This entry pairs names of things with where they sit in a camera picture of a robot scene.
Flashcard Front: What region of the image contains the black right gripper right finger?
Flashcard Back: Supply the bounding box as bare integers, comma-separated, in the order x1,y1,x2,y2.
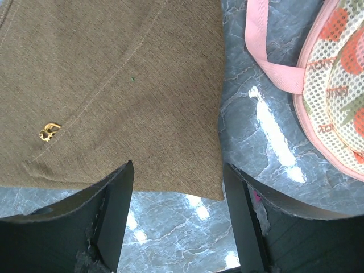
223,163,363,272

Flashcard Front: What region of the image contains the floral pink hat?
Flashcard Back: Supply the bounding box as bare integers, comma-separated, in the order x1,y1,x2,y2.
245,1,363,181

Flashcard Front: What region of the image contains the gold ornate spoon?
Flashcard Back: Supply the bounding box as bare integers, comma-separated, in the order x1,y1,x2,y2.
39,123,61,142

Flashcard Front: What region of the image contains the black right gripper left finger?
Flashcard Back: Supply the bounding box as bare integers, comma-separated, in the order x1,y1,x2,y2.
1,161,134,272

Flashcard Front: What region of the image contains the brown cloth napkin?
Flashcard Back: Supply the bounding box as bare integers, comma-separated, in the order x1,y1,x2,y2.
1,1,225,200

